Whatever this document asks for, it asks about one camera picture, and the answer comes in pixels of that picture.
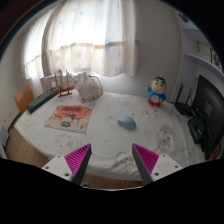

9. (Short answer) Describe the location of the white patterned bag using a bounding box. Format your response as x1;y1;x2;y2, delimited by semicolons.
77;74;103;102

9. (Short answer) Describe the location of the orange wooden chair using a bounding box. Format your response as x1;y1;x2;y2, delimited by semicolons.
14;85;35;114

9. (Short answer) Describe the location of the white patterned tablecloth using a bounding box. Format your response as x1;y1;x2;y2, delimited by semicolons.
16;93;205;181

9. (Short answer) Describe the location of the sheer white curtain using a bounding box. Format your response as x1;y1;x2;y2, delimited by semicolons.
22;0;140;79

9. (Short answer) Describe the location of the cartoon boy figure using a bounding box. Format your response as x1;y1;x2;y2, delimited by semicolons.
146;76;167;107

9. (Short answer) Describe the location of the white wall shelf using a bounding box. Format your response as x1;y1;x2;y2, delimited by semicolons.
182;29;224;83

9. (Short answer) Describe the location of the black computer keyboard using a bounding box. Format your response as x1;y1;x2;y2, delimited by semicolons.
26;87;56;113

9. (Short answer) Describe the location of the black wifi router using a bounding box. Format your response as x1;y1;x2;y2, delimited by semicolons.
174;83;194;116

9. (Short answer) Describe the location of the wooden model sailing ship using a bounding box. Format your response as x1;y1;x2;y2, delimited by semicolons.
54;70;74;97

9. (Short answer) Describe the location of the red cartoon mouse pad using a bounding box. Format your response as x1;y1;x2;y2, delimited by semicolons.
45;105;92;133

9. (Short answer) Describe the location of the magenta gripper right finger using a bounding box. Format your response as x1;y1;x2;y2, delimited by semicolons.
132;143;182;185

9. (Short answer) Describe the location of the black computer monitor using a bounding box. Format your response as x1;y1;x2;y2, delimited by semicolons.
191;75;224;159

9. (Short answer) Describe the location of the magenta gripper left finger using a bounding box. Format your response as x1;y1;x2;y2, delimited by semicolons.
42;144;92;185

